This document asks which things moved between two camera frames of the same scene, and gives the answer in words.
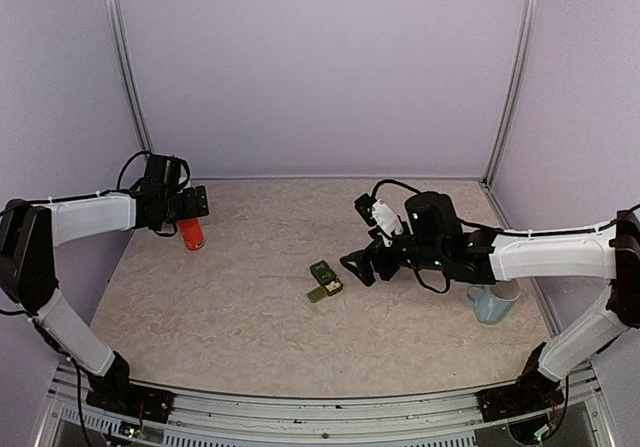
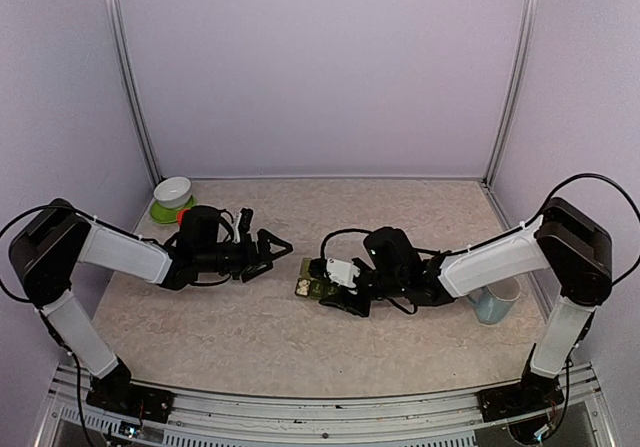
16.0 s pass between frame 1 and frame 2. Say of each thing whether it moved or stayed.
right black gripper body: moved
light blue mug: stayed
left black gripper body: moved
